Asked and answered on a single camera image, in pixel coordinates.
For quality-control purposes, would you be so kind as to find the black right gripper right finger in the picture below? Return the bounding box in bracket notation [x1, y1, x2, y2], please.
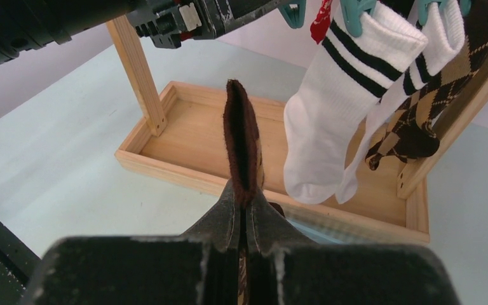
[246, 193, 459, 304]

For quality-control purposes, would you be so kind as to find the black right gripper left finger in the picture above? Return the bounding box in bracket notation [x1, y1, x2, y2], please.
[21, 182, 240, 304]

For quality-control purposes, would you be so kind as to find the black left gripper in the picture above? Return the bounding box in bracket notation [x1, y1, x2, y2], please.
[126, 0, 295, 49]

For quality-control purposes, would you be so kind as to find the white sock with black stripes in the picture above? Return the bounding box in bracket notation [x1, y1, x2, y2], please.
[335, 1, 464, 204]

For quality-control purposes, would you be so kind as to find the wooden hanger stand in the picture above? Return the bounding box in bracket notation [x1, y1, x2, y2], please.
[107, 17, 488, 245]

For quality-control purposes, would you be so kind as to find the red patterned sock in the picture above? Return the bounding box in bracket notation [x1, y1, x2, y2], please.
[310, 0, 332, 44]

